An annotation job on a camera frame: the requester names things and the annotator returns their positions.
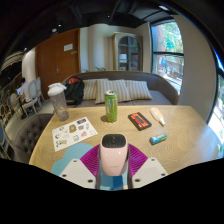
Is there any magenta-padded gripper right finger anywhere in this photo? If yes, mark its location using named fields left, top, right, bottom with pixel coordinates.
left=126, top=143, right=169, bottom=190

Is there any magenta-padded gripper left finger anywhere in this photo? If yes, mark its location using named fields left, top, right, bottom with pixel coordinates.
left=58, top=143, right=103, bottom=190

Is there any pink and black computer mouse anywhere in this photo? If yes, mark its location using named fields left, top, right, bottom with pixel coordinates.
left=99, top=133, right=130, bottom=178

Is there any blue cloud-shaped mouse pad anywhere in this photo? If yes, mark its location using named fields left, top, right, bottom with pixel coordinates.
left=50, top=142, right=129, bottom=192

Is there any small green and blue pack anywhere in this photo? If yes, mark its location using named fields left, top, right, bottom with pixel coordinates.
left=148, top=132, right=168, bottom=145

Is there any white sticker sheet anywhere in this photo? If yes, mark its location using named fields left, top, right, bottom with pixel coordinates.
left=51, top=116, right=99, bottom=153

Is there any black box with orange print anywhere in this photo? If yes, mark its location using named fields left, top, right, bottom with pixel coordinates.
left=127, top=112, right=153, bottom=132

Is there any white squeeze tube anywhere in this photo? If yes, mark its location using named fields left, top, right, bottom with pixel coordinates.
left=149, top=106, right=166, bottom=127

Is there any grey tufted chair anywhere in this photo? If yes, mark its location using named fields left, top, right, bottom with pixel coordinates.
left=11, top=113, right=54, bottom=164

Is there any clear shaker bottle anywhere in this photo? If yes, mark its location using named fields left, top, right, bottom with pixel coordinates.
left=47, top=82, right=70, bottom=122

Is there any green drink can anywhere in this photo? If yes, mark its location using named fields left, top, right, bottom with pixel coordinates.
left=104, top=90, right=119, bottom=123

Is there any black backpack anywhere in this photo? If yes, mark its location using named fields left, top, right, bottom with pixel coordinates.
left=63, top=76, right=85, bottom=108

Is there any striped cushion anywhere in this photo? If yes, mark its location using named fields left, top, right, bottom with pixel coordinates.
left=94, top=78, right=132, bottom=105
left=82, top=78, right=101, bottom=101
left=124, top=79, right=153, bottom=101

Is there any brown curved sofa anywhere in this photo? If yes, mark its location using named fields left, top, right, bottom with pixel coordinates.
left=61, top=70, right=180, bottom=108

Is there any group of white chairs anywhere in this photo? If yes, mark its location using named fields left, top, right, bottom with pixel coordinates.
left=0, top=77, right=45, bottom=121

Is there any black-framed window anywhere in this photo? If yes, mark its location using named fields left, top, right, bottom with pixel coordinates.
left=206, top=66, right=224, bottom=148
left=150, top=19, right=185, bottom=94

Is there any person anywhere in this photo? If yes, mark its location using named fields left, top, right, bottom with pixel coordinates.
left=16, top=77, right=30, bottom=98

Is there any brown wooden door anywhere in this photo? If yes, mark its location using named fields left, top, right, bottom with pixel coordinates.
left=34, top=28, right=81, bottom=91

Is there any glass-door cabinet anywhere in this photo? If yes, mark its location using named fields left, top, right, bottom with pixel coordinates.
left=111, top=31, right=144, bottom=72

